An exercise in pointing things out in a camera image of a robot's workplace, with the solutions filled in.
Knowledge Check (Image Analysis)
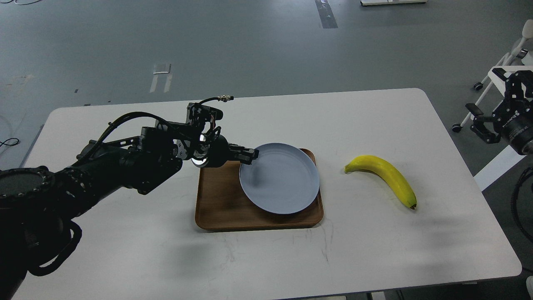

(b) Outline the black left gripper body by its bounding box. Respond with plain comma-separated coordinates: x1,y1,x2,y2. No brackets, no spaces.
191,135,231,168

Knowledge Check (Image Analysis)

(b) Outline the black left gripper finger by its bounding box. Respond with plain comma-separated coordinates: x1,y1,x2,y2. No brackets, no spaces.
228,144,259,165

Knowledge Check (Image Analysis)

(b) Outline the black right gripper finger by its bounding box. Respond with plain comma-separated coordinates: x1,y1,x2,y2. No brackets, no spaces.
493,69,533,105
465,103,501,144

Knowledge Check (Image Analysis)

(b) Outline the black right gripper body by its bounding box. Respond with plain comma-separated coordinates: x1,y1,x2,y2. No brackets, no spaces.
492,97,533,155

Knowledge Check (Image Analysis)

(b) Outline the light blue plate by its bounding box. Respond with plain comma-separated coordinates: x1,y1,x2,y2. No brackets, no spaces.
239,142,320,215

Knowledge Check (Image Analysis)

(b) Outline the yellow banana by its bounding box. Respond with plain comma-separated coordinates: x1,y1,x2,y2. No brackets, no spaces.
344,155,418,210

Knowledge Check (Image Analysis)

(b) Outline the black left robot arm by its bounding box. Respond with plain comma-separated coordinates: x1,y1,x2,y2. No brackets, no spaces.
0,99,259,300

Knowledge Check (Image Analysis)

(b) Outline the white rolling cart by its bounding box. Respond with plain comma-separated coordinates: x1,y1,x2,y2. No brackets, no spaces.
451,20,533,133

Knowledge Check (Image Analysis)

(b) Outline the white board on floor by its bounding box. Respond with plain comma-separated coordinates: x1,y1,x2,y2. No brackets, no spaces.
360,0,428,6

